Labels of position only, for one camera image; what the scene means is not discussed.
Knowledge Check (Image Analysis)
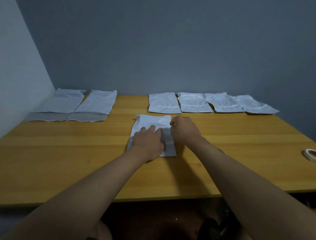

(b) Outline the person's right hand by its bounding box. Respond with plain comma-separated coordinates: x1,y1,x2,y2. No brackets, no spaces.
169,115,202,147

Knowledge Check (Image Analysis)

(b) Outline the person's left hand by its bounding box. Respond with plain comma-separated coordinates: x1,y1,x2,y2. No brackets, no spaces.
130,125,165,163

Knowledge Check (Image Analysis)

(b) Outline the white plastic bag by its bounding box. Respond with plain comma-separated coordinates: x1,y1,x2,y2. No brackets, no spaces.
126,114,177,157

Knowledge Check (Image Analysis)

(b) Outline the person's right forearm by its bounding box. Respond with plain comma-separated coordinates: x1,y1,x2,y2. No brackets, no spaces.
182,137,316,240

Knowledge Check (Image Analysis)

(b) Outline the person's left forearm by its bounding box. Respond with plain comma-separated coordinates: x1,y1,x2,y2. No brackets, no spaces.
0,146,150,240

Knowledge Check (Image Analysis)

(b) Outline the white flat pouch bag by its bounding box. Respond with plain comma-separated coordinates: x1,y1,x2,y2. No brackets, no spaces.
176,92,214,113
203,93,245,113
148,92,182,114
232,95,280,115

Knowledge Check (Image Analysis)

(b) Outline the long white and grey bag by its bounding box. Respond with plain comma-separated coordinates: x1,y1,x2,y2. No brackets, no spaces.
24,88,86,122
66,90,118,123

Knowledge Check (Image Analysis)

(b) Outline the white adhesive tape roll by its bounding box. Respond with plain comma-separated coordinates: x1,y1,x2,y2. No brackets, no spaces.
303,149,316,163

